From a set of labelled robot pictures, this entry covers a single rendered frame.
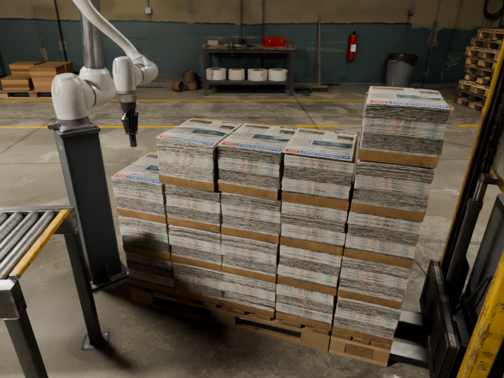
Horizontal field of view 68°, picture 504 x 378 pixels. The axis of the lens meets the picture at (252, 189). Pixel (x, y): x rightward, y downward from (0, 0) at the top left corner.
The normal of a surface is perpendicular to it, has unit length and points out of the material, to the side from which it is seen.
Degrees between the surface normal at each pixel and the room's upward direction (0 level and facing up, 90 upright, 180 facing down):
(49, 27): 90
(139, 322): 0
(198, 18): 90
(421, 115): 90
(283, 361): 0
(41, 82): 89
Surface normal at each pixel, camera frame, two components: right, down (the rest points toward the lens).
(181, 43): 0.06, 0.44
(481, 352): -0.30, 0.41
